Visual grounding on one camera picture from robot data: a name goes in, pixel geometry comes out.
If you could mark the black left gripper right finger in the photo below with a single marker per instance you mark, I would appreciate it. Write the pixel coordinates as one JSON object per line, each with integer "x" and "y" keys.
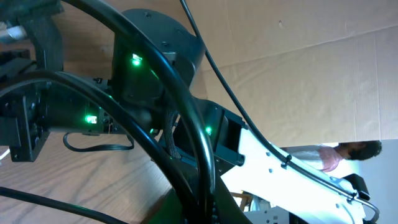
{"x": 227, "y": 209}

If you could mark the seated person in background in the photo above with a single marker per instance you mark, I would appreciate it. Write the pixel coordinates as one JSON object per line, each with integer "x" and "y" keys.
{"x": 327, "y": 158}

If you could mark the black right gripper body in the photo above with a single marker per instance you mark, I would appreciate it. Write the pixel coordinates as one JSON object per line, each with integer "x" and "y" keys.
{"x": 21, "y": 130}

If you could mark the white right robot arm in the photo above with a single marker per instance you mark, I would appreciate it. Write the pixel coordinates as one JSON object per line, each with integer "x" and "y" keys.
{"x": 302, "y": 194}

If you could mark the wooden chair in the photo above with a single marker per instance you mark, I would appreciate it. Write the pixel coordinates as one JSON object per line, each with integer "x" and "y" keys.
{"x": 245, "y": 202}

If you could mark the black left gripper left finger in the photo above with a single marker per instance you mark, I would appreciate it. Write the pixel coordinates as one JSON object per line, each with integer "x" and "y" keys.
{"x": 170, "y": 211}

